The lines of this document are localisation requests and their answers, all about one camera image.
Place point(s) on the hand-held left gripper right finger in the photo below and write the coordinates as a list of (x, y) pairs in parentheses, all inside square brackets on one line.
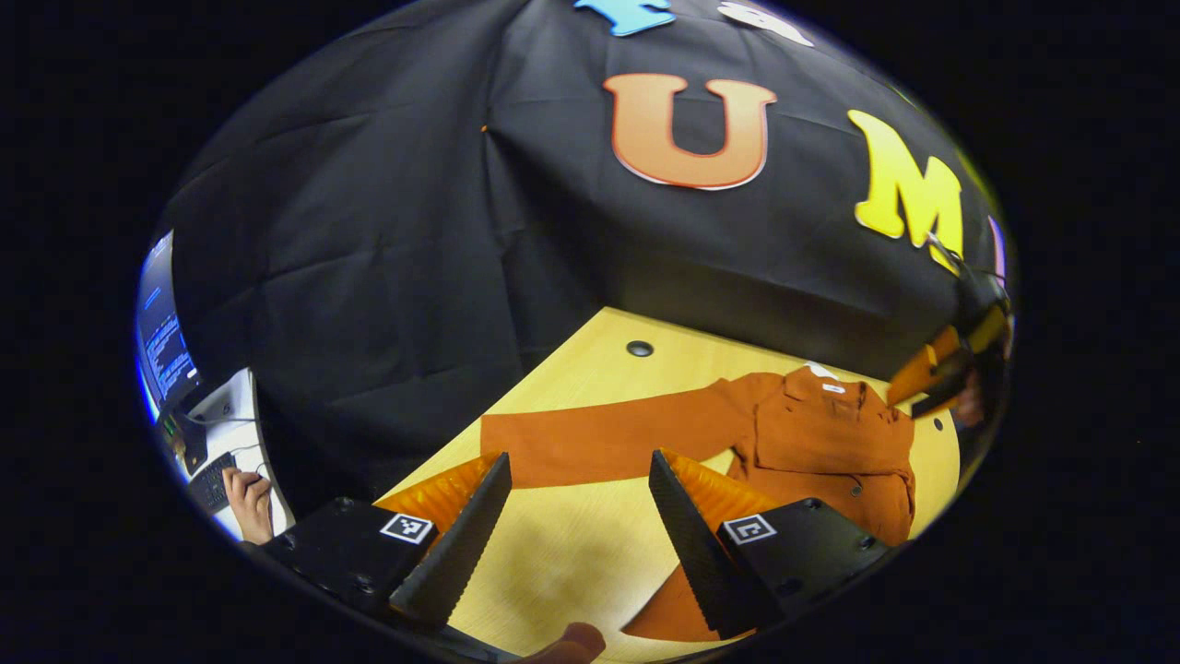
[(696, 544)]

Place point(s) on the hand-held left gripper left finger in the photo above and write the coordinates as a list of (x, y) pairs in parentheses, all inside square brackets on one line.
[(461, 544)]

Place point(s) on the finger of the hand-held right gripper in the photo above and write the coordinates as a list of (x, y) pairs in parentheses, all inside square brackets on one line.
[(926, 373)]

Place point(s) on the orange jacket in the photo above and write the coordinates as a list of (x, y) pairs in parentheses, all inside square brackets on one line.
[(811, 443)]

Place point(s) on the white paper hang tag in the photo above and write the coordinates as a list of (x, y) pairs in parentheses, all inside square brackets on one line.
[(820, 371)]

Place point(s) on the white side desk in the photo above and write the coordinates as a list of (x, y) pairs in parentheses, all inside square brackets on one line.
[(244, 424)]

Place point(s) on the black keyboard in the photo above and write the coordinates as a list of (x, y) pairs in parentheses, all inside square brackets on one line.
[(210, 481)]

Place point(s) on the black backdrop cloth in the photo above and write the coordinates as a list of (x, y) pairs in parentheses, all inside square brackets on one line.
[(442, 231)]

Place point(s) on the computer monitor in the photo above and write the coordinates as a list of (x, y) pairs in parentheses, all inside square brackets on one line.
[(164, 341)]

